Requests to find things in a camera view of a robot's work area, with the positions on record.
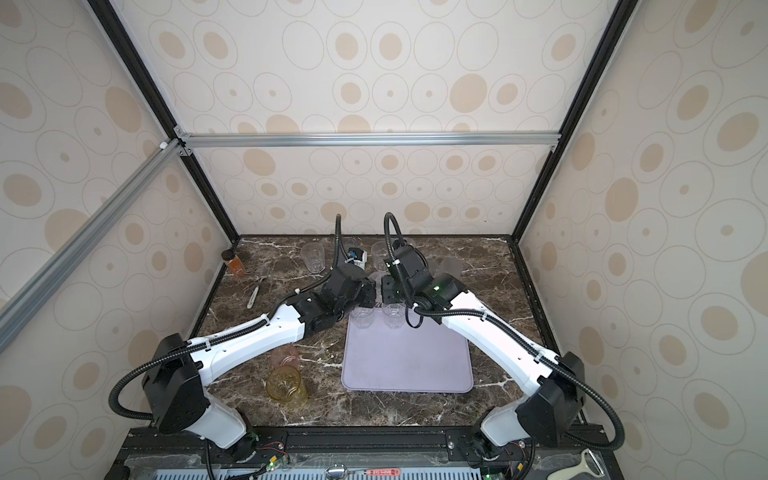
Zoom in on red handled screwdriver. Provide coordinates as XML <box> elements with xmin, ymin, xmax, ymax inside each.
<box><xmin>325</xmin><ymin>464</ymin><xmax>402</xmax><ymax>480</ymax></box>

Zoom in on yellow glass mug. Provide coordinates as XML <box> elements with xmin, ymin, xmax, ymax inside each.
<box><xmin>266</xmin><ymin>365</ymin><xmax>308</xmax><ymax>408</ymax></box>

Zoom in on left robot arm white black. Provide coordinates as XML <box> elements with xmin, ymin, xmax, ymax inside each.
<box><xmin>142</xmin><ymin>264</ymin><xmax>376</xmax><ymax>449</ymax></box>

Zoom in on lavender plastic tray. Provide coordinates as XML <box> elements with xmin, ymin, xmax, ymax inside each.
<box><xmin>341</xmin><ymin>309</ymin><xmax>474</xmax><ymax>394</ymax></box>

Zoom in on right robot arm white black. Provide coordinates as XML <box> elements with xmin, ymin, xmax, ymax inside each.
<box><xmin>387</xmin><ymin>260</ymin><xmax>584</xmax><ymax>448</ymax></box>

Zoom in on clear faceted glass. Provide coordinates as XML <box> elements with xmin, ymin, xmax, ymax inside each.
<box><xmin>300</xmin><ymin>242</ymin><xmax>325</xmax><ymax>274</ymax></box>
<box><xmin>349</xmin><ymin>307</ymin><xmax>375</xmax><ymax>329</ymax></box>
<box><xmin>382</xmin><ymin>303</ymin><xmax>406</xmax><ymax>329</ymax></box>
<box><xmin>368</xmin><ymin>271</ymin><xmax>388</xmax><ymax>287</ymax></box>

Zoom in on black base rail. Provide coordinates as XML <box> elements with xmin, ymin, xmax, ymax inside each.
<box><xmin>106</xmin><ymin>426</ymin><xmax>623</xmax><ymax>479</ymax></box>

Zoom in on small amber bottle black cap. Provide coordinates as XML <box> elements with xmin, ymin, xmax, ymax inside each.
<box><xmin>221</xmin><ymin>248</ymin><xmax>246</xmax><ymax>277</ymax></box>

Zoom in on black corrugated cable left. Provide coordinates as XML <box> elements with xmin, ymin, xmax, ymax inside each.
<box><xmin>107</xmin><ymin>214</ymin><xmax>343</xmax><ymax>421</ymax></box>

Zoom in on white peeler tool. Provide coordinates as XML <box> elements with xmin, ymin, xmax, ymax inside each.
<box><xmin>547</xmin><ymin>449</ymin><xmax>606</xmax><ymax>480</ymax></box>

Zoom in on black corrugated cable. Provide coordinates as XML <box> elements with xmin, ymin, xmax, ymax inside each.
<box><xmin>383</xmin><ymin>211</ymin><xmax>626</xmax><ymax>452</ymax></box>
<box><xmin>107</xmin><ymin>214</ymin><xmax>343</xmax><ymax>421</ymax></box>

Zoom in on frosted dimpled tall cup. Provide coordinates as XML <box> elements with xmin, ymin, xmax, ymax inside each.
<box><xmin>438</xmin><ymin>258</ymin><xmax>463</xmax><ymax>279</ymax></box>

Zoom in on aluminium frame bar left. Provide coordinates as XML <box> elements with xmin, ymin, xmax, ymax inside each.
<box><xmin>1</xmin><ymin>139</ymin><xmax>182</xmax><ymax>350</ymax></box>

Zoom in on black corrugated cable right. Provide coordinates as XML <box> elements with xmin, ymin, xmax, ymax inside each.
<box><xmin>383</xmin><ymin>211</ymin><xmax>626</xmax><ymax>452</ymax></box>

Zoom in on aluminium frame bar horizontal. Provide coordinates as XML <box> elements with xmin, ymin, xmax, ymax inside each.
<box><xmin>180</xmin><ymin>131</ymin><xmax>561</xmax><ymax>148</ymax></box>

